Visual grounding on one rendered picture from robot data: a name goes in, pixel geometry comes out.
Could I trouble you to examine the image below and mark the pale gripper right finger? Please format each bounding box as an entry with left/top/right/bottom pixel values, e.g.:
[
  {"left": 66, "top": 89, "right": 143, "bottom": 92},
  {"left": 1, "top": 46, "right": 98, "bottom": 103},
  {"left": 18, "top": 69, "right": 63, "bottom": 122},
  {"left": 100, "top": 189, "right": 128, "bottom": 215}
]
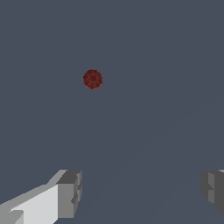
[{"left": 199, "top": 168, "right": 224, "bottom": 216}]

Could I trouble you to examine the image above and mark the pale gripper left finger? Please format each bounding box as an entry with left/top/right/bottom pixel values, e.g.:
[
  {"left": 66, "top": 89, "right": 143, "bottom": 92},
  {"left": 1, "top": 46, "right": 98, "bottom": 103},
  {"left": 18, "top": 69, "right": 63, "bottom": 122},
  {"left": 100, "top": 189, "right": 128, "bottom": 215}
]
[{"left": 0, "top": 169, "right": 83, "bottom": 224}]

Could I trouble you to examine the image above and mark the dark red round object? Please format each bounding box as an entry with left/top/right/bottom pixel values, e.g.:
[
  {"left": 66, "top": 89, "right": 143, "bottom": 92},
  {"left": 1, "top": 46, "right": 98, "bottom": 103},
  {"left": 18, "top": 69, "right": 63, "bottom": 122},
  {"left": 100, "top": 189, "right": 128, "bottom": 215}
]
[{"left": 82, "top": 68, "right": 103, "bottom": 90}]

